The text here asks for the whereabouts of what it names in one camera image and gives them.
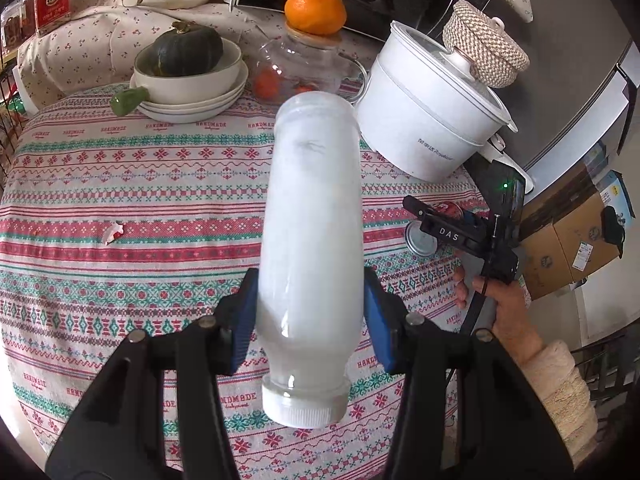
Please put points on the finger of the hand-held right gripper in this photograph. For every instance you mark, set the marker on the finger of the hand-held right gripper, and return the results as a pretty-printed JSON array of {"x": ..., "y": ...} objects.
[
  {"x": 417, "y": 206},
  {"x": 450, "y": 232}
]

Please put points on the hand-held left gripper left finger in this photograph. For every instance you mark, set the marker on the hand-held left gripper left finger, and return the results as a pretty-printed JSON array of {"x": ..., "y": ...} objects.
[{"x": 245, "y": 330}]

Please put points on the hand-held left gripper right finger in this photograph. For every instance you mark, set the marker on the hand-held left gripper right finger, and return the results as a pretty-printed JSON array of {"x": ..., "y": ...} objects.
[{"x": 377, "y": 330}]

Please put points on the red drink can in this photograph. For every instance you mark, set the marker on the red drink can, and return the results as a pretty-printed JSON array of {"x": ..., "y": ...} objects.
[{"x": 422, "y": 240}]

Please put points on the white plastic bottle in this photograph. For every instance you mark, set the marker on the white plastic bottle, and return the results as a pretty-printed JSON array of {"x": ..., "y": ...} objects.
[{"x": 310, "y": 210}]

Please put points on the person's right hand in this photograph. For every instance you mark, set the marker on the person's right hand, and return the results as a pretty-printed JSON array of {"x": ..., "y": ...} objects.
[{"x": 517, "y": 320}]

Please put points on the brown cardboard box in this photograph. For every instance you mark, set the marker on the brown cardboard box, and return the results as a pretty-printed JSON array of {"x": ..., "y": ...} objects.
[{"x": 560, "y": 245}]

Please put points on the dark cardboard box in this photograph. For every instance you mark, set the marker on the dark cardboard box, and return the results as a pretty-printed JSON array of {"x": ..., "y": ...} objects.
[{"x": 565, "y": 185}]

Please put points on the white electric cooking pot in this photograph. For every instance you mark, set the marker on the white electric cooking pot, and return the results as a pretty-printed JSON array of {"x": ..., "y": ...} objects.
[{"x": 425, "y": 120}]

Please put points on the blue printed box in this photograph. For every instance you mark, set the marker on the blue printed box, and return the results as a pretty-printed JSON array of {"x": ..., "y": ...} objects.
[{"x": 615, "y": 192}]

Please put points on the grey refrigerator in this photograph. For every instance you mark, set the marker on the grey refrigerator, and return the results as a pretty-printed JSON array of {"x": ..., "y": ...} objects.
[{"x": 575, "y": 110}]

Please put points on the small red fruit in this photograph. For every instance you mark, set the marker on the small red fruit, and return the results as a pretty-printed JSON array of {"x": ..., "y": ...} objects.
[
  {"x": 266, "y": 82},
  {"x": 304, "y": 87}
]

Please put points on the white torn wrapper scrap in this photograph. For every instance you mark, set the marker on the white torn wrapper scrap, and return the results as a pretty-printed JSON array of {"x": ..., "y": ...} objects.
[{"x": 112, "y": 232}]

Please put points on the glass teapot wooden lid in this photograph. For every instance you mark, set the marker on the glass teapot wooden lid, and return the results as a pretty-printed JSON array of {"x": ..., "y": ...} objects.
[{"x": 300, "y": 65}]

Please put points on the patterned woven tablecloth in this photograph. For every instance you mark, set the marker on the patterned woven tablecloth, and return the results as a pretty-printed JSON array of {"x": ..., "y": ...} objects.
[{"x": 125, "y": 185}]

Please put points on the cream plate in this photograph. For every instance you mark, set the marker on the cream plate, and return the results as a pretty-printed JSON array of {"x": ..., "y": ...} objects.
[
  {"x": 235, "y": 92},
  {"x": 200, "y": 116}
]

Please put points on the orange tangerine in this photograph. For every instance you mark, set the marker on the orange tangerine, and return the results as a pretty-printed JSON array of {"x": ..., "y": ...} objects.
[{"x": 315, "y": 10}]

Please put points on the cream ceramic bowl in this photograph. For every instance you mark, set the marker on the cream ceramic bowl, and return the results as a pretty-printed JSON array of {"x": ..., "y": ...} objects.
[{"x": 200, "y": 85}]

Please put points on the dark green pumpkin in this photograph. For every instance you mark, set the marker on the dark green pumpkin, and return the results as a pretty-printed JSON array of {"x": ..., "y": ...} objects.
[{"x": 185, "y": 50}]

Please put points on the white cherry print cloth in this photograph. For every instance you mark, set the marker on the white cherry print cloth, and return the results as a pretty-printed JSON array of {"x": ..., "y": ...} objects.
[{"x": 90, "y": 45}]

